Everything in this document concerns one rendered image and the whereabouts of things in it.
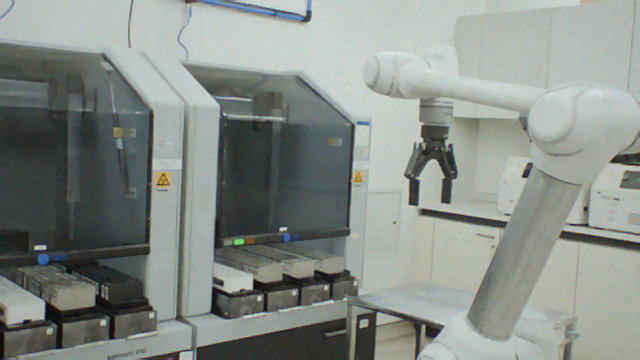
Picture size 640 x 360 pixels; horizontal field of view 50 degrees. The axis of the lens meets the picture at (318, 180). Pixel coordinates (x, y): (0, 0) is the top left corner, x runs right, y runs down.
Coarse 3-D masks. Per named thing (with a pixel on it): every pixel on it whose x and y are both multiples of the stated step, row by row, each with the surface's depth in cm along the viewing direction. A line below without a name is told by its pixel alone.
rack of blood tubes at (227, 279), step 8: (216, 264) 251; (216, 272) 237; (224, 272) 238; (232, 272) 239; (240, 272) 240; (216, 280) 249; (224, 280) 231; (232, 280) 230; (240, 280) 232; (248, 280) 234; (224, 288) 231; (232, 288) 230; (240, 288) 232; (248, 288) 235
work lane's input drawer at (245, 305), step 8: (216, 296) 232; (224, 296) 229; (232, 296) 227; (240, 296) 229; (248, 296) 230; (256, 296) 233; (216, 304) 232; (224, 304) 229; (232, 304) 226; (240, 304) 228; (248, 304) 231; (256, 304) 233; (232, 312) 227; (240, 312) 229; (248, 312) 230; (256, 312) 233; (264, 312) 230
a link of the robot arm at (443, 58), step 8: (424, 48) 181; (432, 48) 178; (440, 48) 177; (448, 48) 178; (424, 56) 179; (432, 56) 177; (440, 56) 177; (448, 56) 177; (456, 56) 179; (432, 64) 175; (440, 64) 176; (448, 64) 177; (456, 64) 179; (440, 72) 175; (448, 72) 177; (456, 72) 179; (424, 96) 178; (432, 96) 178
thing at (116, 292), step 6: (120, 282) 209; (126, 282) 209; (132, 282) 210; (138, 282) 211; (108, 288) 205; (114, 288) 206; (120, 288) 207; (126, 288) 209; (132, 288) 210; (138, 288) 211; (108, 294) 205; (114, 294) 206; (120, 294) 208; (126, 294) 209; (132, 294) 210; (138, 294) 212; (108, 300) 205; (114, 300) 206; (120, 300) 208; (126, 300) 209; (132, 300) 210
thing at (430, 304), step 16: (400, 288) 247; (416, 288) 249; (432, 288) 250; (448, 288) 251; (352, 304) 228; (368, 304) 223; (384, 304) 223; (400, 304) 225; (416, 304) 226; (432, 304) 227; (448, 304) 228; (464, 304) 229; (352, 320) 229; (416, 320) 211; (432, 320) 207; (448, 320) 208; (560, 320) 215; (576, 320) 222; (352, 336) 230; (416, 336) 262; (576, 336) 213; (352, 352) 230; (416, 352) 262
